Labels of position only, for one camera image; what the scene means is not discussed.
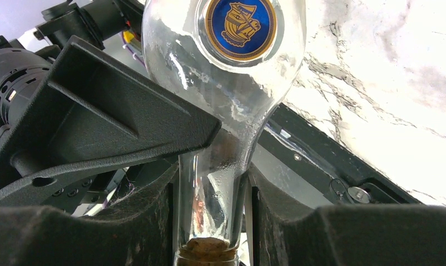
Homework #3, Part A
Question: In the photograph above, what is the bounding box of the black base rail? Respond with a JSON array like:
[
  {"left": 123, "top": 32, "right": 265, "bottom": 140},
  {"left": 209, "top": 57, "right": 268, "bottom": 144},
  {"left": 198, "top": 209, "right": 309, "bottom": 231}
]
[{"left": 252, "top": 104, "right": 420, "bottom": 208}]

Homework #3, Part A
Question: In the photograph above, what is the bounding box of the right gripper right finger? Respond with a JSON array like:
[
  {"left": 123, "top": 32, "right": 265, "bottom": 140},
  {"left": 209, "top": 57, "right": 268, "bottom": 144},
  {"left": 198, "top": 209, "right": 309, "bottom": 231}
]
[{"left": 248, "top": 167, "right": 446, "bottom": 265}]

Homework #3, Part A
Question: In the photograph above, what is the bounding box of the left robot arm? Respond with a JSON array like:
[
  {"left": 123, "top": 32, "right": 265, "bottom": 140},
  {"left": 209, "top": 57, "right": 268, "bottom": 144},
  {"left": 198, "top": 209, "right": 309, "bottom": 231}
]
[{"left": 0, "top": 1, "right": 221, "bottom": 214}]

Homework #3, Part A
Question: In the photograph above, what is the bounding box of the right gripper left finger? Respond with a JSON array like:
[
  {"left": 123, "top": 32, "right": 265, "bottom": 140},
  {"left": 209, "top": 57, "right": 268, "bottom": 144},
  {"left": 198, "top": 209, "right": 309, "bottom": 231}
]
[{"left": 0, "top": 164, "right": 178, "bottom": 265}]

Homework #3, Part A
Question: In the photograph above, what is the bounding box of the large clear glass jar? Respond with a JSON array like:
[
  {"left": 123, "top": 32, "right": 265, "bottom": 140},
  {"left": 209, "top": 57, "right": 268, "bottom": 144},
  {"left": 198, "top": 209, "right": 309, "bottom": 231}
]
[{"left": 141, "top": 1, "right": 306, "bottom": 265}]

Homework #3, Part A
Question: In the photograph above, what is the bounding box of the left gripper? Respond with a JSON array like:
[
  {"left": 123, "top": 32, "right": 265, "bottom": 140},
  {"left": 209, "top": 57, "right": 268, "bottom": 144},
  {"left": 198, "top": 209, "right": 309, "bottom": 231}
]
[{"left": 0, "top": 36, "right": 221, "bottom": 207}]

